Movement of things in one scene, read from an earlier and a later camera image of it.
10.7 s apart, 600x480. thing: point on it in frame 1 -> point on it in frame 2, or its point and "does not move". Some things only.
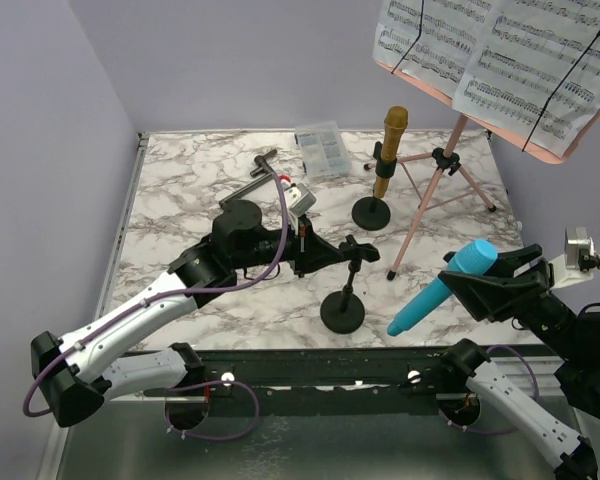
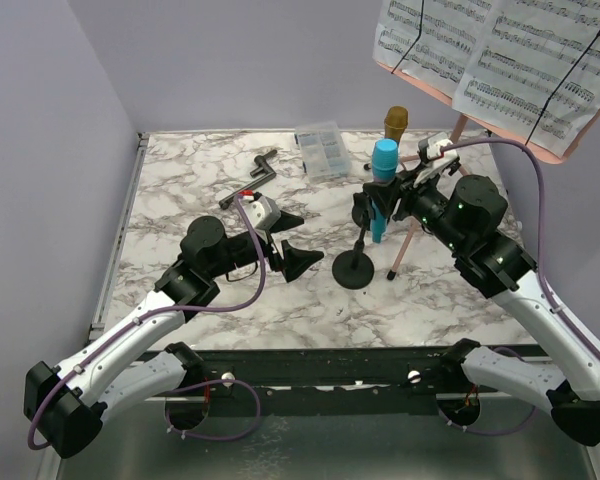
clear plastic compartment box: (322, 150) does not move
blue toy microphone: (473, 258) -> (385, 159)
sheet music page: (545, 70) does not move
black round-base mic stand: (343, 312) -> (354, 269)
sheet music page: (431, 41) does not move
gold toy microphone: (395, 122) does not move
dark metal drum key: (264, 171) does not move
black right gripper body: (538, 279) -> (397, 195)
